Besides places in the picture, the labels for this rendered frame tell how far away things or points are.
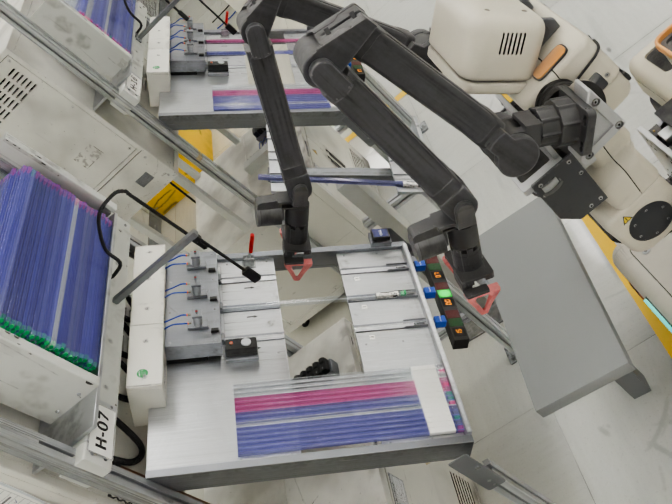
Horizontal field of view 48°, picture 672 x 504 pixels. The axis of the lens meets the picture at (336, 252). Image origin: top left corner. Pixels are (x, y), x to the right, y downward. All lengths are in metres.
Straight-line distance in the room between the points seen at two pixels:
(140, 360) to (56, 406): 0.23
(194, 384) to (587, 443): 1.23
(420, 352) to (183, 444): 0.61
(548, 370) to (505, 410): 0.80
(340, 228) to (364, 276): 1.03
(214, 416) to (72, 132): 1.38
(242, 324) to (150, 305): 0.24
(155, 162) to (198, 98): 0.28
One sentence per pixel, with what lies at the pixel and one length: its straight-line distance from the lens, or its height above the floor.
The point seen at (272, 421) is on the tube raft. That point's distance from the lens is 1.76.
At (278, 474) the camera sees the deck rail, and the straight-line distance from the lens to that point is 1.72.
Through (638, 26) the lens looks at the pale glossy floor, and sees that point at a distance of 3.45.
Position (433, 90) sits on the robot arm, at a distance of 1.25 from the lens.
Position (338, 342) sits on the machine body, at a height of 0.62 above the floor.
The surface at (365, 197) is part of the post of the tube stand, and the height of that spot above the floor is 0.74.
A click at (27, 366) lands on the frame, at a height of 1.53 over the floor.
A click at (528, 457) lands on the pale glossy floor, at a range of 2.56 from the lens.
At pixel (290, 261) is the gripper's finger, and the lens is 1.83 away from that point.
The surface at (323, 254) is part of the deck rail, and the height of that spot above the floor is 0.88.
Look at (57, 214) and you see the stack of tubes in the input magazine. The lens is 1.90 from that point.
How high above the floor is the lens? 2.09
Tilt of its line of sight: 35 degrees down
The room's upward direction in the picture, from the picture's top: 52 degrees counter-clockwise
